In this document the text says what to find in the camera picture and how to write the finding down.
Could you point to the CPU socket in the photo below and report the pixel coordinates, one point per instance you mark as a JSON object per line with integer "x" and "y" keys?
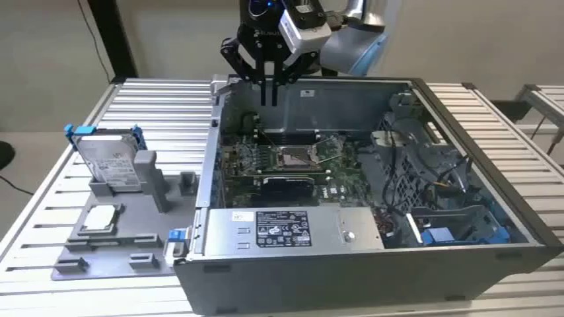
{"x": 292, "y": 156}

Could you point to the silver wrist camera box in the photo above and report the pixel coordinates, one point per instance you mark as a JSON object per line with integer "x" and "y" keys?
{"x": 308, "y": 34}

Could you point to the black metal post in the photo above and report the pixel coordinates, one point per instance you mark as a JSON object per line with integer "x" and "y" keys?
{"x": 115, "y": 39}

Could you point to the grey metal drive cage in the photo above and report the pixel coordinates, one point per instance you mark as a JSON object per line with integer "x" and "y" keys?
{"x": 410, "y": 158}

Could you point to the grey power supply unit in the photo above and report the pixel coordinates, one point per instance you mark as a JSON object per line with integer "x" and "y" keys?
{"x": 326, "y": 231}

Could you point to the round black base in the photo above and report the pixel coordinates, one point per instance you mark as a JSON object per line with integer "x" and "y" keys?
{"x": 6, "y": 155}

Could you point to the hard disk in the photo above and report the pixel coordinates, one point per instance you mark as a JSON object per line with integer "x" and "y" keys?
{"x": 110, "y": 158}

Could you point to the grey plastic parts rack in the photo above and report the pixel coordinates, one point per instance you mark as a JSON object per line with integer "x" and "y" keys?
{"x": 132, "y": 228}

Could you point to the green RAM stick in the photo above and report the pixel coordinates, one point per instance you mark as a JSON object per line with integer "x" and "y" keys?
{"x": 112, "y": 243}

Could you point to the blue plastic disk carrier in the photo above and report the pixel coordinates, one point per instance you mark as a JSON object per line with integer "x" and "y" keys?
{"x": 436, "y": 236}

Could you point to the grey open PC case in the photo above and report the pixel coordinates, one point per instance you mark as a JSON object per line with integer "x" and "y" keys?
{"x": 308, "y": 287}

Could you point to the grey metal disk bay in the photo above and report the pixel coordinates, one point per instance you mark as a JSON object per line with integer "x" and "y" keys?
{"x": 458, "y": 211}

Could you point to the silver CPU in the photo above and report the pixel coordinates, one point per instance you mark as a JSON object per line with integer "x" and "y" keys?
{"x": 100, "y": 218}

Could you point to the green motherboard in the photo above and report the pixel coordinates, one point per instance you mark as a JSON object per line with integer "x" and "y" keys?
{"x": 343, "y": 185}

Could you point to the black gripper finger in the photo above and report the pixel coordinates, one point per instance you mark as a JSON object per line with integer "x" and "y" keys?
{"x": 240, "y": 62}
{"x": 292, "y": 71}

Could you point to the blue case latch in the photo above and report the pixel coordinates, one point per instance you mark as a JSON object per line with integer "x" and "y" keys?
{"x": 176, "y": 235}

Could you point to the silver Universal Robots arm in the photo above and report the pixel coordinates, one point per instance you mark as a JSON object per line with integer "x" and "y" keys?
{"x": 343, "y": 49}

